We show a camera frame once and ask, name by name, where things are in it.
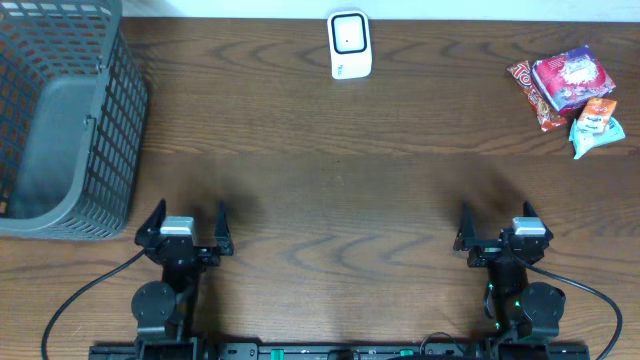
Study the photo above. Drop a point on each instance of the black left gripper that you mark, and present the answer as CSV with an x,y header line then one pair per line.
x,y
185,249

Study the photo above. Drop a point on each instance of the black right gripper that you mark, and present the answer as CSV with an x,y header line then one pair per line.
x,y
467,237

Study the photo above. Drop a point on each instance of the orange red snack bar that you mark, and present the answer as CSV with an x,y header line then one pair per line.
x,y
547,118

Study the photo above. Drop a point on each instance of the teal snack wrapper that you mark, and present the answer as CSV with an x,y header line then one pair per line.
x,y
583,141

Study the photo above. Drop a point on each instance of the small orange box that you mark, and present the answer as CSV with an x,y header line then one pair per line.
x,y
596,115

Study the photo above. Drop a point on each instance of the purple snack packet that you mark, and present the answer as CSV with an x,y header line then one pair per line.
x,y
570,79

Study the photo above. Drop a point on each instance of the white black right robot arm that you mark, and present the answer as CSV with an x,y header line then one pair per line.
x,y
526,314

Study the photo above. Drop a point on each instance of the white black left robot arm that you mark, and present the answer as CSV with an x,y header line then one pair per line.
x,y
165,309

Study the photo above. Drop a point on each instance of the grey plastic mesh basket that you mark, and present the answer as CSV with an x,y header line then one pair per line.
x,y
73,113

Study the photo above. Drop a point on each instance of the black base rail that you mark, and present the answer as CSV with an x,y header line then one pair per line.
x,y
252,351

